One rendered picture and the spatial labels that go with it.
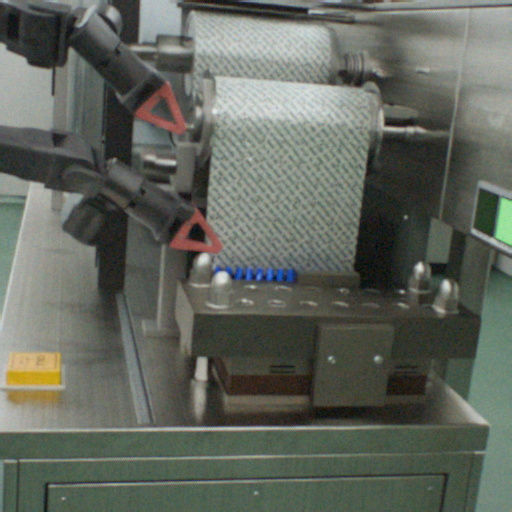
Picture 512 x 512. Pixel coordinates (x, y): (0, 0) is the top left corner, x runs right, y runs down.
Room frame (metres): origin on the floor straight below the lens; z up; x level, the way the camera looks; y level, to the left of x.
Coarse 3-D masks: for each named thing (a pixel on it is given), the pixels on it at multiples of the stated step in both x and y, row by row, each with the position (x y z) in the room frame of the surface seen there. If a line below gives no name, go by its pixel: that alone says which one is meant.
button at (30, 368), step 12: (12, 360) 1.08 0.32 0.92; (24, 360) 1.09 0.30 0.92; (36, 360) 1.09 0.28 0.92; (48, 360) 1.09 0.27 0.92; (60, 360) 1.10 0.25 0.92; (12, 372) 1.05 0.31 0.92; (24, 372) 1.05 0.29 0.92; (36, 372) 1.06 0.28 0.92; (48, 372) 1.06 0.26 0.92; (60, 372) 1.06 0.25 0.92; (12, 384) 1.05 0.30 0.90; (24, 384) 1.05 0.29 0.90; (36, 384) 1.06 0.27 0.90; (48, 384) 1.06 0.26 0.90
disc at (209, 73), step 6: (204, 72) 1.33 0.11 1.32; (210, 72) 1.28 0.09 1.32; (204, 78) 1.32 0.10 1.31; (210, 78) 1.27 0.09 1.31; (210, 84) 1.27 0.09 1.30; (216, 96) 1.24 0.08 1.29; (216, 102) 1.23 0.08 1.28; (216, 108) 1.23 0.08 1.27; (210, 132) 1.24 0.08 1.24; (210, 138) 1.23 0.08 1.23; (210, 144) 1.23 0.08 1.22; (210, 150) 1.24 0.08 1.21; (204, 156) 1.27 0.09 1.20; (204, 162) 1.27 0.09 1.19; (204, 168) 1.28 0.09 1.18
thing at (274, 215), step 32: (224, 160) 1.24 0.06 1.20; (224, 192) 1.24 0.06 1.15; (256, 192) 1.26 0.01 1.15; (288, 192) 1.27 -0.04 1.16; (320, 192) 1.28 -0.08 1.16; (352, 192) 1.29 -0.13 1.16; (224, 224) 1.24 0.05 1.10; (256, 224) 1.26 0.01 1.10; (288, 224) 1.27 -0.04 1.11; (320, 224) 1.28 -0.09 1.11; (352, 224) 1.29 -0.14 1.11; (224, 256) 1.25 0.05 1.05; (256, 256) 1.26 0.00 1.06; (288, 256) 1.27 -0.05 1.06; (320, 256) 1.28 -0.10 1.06; (352, 256) 1.29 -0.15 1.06
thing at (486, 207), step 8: (480, 192) 1.10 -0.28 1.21; (488, 192) 1.08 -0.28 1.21; (480, 200) 1.10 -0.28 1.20; (488, 200) 1.08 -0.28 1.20; (496, 200) 1.06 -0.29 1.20; (480, 208) 1.10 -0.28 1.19; (488, 208) 1.08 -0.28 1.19; (496, 208) 1.06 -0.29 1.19; (480, 216) 1.09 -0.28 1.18; (488, 216) 1.07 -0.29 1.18; (480, 224) 1.09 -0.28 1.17; (488, 224) 1.07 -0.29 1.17; (488, 232) 1.07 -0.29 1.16
